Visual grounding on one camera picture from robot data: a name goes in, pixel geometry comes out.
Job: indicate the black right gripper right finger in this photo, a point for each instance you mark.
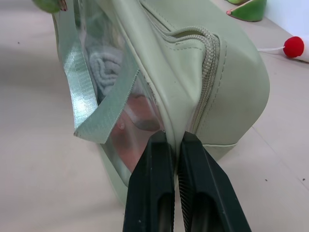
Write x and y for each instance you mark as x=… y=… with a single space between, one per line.
x=207 y=188

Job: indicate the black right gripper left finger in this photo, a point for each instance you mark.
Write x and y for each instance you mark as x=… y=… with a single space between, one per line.
x=150 y=183

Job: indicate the green zippered pouch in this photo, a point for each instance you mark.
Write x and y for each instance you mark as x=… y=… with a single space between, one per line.
x=169 y=79

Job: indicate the green plush toy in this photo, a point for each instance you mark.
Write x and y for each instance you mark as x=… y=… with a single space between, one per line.
x=248 y=10

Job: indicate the grey rolled towel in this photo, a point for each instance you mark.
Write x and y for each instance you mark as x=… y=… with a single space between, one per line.
x=102 y=67

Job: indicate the red and white bottle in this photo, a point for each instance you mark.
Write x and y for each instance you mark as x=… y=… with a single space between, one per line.
x=295 y=47

